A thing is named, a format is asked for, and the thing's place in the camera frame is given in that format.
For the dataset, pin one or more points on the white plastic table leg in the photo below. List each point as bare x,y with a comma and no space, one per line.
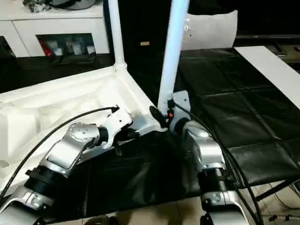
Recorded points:
117,35
171,58

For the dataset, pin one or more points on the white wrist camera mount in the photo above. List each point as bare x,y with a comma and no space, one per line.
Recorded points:
117,122
181,100

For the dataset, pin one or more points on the white plastic table top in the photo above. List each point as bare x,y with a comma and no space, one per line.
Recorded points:
58,93

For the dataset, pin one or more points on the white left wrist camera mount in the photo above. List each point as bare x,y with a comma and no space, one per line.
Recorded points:
117,122

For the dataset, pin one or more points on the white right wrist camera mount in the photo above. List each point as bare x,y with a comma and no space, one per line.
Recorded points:
181,100

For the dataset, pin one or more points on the small red item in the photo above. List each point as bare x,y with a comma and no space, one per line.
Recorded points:
43,47

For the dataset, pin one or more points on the grey pillow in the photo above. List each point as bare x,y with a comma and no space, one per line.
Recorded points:
211,30

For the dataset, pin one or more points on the white cabinet with glass doors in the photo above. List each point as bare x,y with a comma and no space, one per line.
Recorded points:
47,25

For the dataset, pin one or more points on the dark round object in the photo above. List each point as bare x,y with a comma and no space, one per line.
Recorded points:
70,3

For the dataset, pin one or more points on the white flat board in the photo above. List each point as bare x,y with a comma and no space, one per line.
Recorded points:
269,65

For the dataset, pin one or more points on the black padded mat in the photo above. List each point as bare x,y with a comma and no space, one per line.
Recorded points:
234,93

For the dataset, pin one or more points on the black bar with red light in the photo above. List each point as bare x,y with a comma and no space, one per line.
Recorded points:
267,36

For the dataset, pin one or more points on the black stand leg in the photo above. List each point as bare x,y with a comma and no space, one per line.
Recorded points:
272,191

